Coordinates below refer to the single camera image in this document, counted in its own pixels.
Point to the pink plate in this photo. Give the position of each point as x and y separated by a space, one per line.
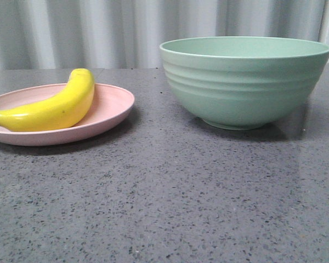
111 105

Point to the yellow plastic banana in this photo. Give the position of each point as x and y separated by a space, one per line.
62 110

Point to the green ribbed bowl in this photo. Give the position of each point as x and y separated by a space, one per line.
242 83

